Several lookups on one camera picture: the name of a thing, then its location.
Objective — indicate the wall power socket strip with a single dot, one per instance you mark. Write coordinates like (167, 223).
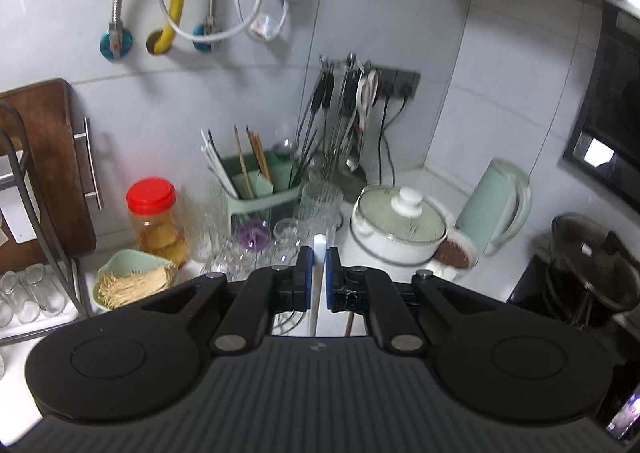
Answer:
(400, 80)

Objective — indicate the bundle of bamboo skewers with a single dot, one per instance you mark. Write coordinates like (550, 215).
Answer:
(130, 285)

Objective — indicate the green plastic basket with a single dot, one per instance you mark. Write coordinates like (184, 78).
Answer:
(120, 260)

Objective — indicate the steel ladle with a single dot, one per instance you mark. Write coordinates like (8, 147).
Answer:
(285, 147)

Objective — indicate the green utensil holder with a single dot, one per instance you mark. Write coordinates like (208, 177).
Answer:
(280, 173)

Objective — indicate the row of hanging kitchen utensils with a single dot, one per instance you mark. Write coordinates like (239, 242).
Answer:
(325, 88)

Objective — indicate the dark window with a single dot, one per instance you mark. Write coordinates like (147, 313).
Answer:
(615, 108)

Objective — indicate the clear glass jar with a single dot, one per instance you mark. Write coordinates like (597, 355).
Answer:
(47, 288)
(4, 313)
(22, 298)

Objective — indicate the pale green kettle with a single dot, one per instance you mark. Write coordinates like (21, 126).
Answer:
(495, 208)

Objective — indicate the bunch of mixed chopsticks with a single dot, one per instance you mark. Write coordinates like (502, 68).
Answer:
(220, 168)

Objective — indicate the wooden cutting board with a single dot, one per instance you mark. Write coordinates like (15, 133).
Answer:
(45, 143)
(62, 278)

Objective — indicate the purple glass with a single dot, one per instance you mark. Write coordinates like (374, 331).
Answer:
(252, 235)

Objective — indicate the white paper card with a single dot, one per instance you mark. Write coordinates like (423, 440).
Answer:
(20, 225)

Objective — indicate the floral ceramic cup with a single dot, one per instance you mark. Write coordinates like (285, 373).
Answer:
(455, 253)

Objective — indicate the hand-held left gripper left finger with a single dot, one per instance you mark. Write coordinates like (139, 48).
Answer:
(306, 278)

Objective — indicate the blue wall pipe fitting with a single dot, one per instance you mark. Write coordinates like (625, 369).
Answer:
(207, 37)
(117, 43)

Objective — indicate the cluster of clear stemmed glasses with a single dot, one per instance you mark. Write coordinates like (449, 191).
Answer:
(285, 233)

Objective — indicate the red-lidded plastic jar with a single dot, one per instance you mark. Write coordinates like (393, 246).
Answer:
(155, 228)

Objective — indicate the white chopstick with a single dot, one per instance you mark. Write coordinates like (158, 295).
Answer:
(319, 253)

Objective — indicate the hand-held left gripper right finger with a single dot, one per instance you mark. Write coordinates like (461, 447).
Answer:
(332, 278)

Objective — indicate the tall ribbed clear glass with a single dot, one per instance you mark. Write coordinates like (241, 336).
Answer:
(320, 203)

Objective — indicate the white electric cooking pot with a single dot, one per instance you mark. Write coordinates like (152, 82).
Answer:
(395, 233)

